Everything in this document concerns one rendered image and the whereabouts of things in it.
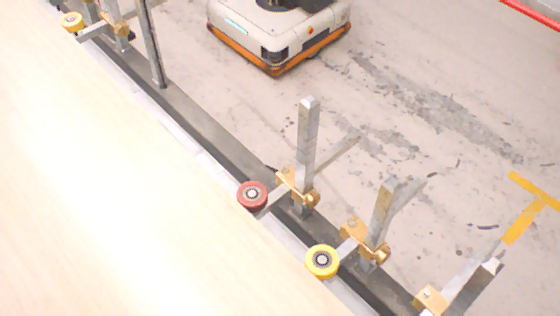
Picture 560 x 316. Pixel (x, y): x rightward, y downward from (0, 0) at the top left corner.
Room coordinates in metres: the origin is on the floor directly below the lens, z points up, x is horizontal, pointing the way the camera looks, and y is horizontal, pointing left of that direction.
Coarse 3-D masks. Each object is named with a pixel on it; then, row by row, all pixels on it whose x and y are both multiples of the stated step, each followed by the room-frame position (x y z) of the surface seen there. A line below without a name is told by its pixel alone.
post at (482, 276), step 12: (480, 264) 0.40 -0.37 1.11; (492, 264) 0.40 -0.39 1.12; (504, 264) 0.40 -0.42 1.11; (480, 276) 0.39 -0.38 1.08; (492, 276) 0.38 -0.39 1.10; (468, 288) 0.39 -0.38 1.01; (480, 288) 0.38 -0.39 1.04; (456, 300) 0.40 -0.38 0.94; (468, 300) 0.38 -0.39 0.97; (444, 312) 0.40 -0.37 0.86; (456, 312) 0.39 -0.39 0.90
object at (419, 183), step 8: (416, 184) 0.77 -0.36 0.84; (424, 184) 0.77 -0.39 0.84; (408, 192) 0.74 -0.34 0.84; (416, 192) 0.75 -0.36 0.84; (400, 200) 0.72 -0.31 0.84; (408, 200) 0.72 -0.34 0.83; (400, 208) 0.70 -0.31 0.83; (392, 216) 0.68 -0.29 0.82; (368, 224) 0.64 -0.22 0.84; (352, 240) 0.59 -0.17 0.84; (344, 248) 0.57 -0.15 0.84; (352, 248) 0.57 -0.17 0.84; (344, 256) 0.55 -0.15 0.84
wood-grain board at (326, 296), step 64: (0, 0) 1.54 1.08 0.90; (0, 64) 1.18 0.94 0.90; (64, 64) 1.18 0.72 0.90; (0, 128) 0.90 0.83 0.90; (64, 128) 0.90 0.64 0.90; (128, 128) 0.91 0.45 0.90; (0, 192) 0.68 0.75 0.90; (64, 192) 0.68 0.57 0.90; (128, 192) 0.69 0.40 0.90; (192, 192) 0.69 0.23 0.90; (0, 256) 0.50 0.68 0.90; (64, 256) 0.50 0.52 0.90; (128, 256) 0.51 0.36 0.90; (192, 256) 0.51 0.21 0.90; (256, 256) 0.52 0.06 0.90
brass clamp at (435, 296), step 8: (424, 288) 0.47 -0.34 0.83; (432, 288) 0.47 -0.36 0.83; (416, 296) 0.45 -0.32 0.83; (432, 296) 0.45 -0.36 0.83; (440, 296) 0.45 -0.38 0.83; (416, 304) 0.44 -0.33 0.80; (424, 304) 0.43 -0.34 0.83; (432, 304) 0.43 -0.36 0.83; (440, 304) 0.43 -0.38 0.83; (448, 304) 0.43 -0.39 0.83; (432, 312) 0.41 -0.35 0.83; (440, 312) 0.41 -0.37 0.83
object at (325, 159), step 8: (352, 136) 0.96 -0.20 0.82; (336, 144) 0.93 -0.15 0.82; (344, 144) 0.93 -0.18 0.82; (352, 144) 0.94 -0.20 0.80; (328, 152) 0.90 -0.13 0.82; (336, 152) 0.90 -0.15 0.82; (344, 152) 0.92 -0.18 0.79; (320, 160) 0.87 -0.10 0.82; (328, 160) 0.87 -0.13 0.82; (320, 168) 0.85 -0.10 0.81; (272, 192) 0.75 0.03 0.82; (280, 192) 0.75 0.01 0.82; (288, 192) 0.76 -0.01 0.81; (272, 200) 0.73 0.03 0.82; (280, 200) 0.74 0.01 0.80; (264, 208) 0.70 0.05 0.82; (272, 208) 0.72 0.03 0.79; (256, 216) 0.68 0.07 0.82
